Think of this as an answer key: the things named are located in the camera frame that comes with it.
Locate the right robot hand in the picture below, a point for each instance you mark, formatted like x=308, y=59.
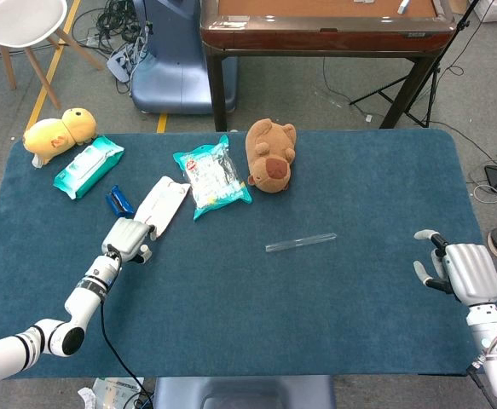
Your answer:
x=469, y=272

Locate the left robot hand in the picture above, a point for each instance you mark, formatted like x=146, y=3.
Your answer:
x=126, y=238

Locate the clear plastic tube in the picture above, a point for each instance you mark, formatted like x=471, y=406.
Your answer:
x=299, y=243

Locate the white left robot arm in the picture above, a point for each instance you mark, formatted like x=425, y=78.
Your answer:
x=79, y=302

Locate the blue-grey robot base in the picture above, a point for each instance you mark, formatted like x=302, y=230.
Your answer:
x=244, y=392

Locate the blue snack wrapper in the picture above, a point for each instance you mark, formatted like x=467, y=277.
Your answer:
x=119, y=202

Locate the white pink paper pouch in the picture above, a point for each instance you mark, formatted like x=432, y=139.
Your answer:
x=165, y=202

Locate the green wet wipes pack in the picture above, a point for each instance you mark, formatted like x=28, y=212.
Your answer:
x=88, y=166

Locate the black smartphone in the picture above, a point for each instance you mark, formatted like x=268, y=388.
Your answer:
x=496, y=179

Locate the teal snack bag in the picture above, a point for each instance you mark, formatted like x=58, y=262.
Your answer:
x=212, y=179

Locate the yellow plush toy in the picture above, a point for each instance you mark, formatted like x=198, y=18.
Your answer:
x=52, y=138

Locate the blue table cloth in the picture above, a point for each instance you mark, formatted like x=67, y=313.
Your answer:
x=248, y=307

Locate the brown capybara plush toy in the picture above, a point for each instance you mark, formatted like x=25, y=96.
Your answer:
x=271, y=157

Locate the grey power strip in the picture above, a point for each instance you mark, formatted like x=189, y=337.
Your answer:
x=122, y=64

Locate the black tripod stand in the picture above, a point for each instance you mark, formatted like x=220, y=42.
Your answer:
x=418, y=91

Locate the white plastic chair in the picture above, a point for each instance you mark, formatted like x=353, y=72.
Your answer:
x=18, y=21

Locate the brown mahjong table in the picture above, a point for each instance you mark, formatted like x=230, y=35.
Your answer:
x=325, y=36

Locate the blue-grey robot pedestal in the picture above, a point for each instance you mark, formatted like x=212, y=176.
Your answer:
x=175, y=64

